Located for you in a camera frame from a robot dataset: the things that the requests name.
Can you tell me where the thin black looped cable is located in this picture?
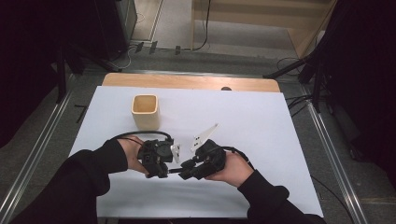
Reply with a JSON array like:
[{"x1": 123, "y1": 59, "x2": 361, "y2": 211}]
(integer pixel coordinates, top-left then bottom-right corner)
[{"x1": 276, "y1": 56, "x2": 302, "y2": 74}]

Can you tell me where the beige square holder cup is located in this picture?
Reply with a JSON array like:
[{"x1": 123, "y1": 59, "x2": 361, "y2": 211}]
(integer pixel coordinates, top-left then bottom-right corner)
[{"x1": 130, "y1": 93, "x2": 162, "y2": 131}]

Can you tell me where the black metal stand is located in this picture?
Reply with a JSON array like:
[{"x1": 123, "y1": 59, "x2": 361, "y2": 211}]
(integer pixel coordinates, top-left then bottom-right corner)
[
  {"x1": 55, "y1": 43, "x2": 122, "y2": 105},
  {"x1": 262, "y1": 46, "x2": 331, "y2": 115}
]

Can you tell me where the black floor cables bundle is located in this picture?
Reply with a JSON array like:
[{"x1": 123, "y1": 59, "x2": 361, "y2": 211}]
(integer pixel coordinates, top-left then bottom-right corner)
[{"x1": 284, "y1": 94, "x2": 314, "y2": 119}]

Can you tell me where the right hand-held gripper black cable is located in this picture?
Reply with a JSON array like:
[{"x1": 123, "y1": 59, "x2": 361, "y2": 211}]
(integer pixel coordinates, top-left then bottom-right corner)
[{"x1": 219, "y1": 146, "x2": 356, "y2": 224}]

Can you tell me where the dark curtain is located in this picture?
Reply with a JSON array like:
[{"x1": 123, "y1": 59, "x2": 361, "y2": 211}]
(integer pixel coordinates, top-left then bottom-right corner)
[
  {"x1": 0, "y1": 0, "x2": 97, "y2": 148},
  {"x1": 323, "y1": 0, "x2": 396, "y2": 188}
]

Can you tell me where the person's right hand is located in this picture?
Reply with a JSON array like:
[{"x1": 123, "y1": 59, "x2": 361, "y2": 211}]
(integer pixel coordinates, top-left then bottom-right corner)
[{"x1": 205, "y1": 151, "x2": 255, "y2": 189}]

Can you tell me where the metal floor rail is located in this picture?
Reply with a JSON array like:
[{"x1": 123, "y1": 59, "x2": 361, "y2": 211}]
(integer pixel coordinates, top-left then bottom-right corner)
[
  {"x1": 298, "y1": 83, "x2": 370, "y2": 224},
  {"x1": 0, "y1": 73, "x2": 78, "y2": 224}
]

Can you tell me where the hand-held gripper black cable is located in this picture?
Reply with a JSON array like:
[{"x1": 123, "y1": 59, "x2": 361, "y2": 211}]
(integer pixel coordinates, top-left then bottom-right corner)
[
  {"x1": 219, "y1": 146, "x2": 356, "y2": 224},
  {"x1": 110, "y1": 130, "x2": 175, "y2": 146}
]

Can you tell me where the person's left hand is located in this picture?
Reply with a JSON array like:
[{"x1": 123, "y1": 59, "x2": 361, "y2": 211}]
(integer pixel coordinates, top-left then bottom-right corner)
[{"x1": 117, "y1": 135, "x2": 150, "y2": 175}]

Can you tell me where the black hanging cable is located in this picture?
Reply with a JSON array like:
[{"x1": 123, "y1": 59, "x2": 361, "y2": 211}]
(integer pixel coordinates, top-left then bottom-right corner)
[{"x1": 191, "y1": 0, "x2": 213, "y2": 52}]

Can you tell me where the left hand-held gripper black cable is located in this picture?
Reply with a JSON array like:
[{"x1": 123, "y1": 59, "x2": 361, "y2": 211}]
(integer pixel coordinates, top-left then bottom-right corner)
[{"x1": 110, "y1": 130, "x2": 175, "y2": 146}]

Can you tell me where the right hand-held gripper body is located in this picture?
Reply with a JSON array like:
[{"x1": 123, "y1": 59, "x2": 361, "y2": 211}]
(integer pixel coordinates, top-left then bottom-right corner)
[{"x1": 190, "y1": 122, "x2": 227, "y2": 181}]

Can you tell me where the light wooden shelf unit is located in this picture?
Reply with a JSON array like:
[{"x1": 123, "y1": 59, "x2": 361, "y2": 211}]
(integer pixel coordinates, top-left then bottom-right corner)
[{"x1": 190, "y1": 0, "x2": 339, "y2": 59}]

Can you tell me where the white floor cable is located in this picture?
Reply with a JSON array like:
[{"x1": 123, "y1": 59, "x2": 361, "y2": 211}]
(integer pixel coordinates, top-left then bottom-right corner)
[{"x1": 110, "y1": 45, "x2": 138, "y2": 71}]

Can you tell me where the wooden table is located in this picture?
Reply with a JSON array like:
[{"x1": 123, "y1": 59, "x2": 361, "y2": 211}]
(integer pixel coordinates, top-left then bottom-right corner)
[{"x1": 102, "y1": 73, "x2": 281, "y2": 93}]

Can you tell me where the white table cover board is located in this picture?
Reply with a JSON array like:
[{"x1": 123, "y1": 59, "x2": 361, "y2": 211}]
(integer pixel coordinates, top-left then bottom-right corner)
[{"x1": 68, "y1": 85, "x2": 325, "y2": 219}]

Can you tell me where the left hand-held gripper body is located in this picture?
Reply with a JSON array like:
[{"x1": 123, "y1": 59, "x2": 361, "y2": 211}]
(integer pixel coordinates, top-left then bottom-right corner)
[{"x1": 136, "y1": 139, "x2": 181, "y2": 175}]

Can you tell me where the black cabinet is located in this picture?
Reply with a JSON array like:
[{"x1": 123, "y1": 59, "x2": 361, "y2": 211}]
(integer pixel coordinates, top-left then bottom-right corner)
[{"x1": 92, "y1": 0, "x2": 138, "y2": 62}]

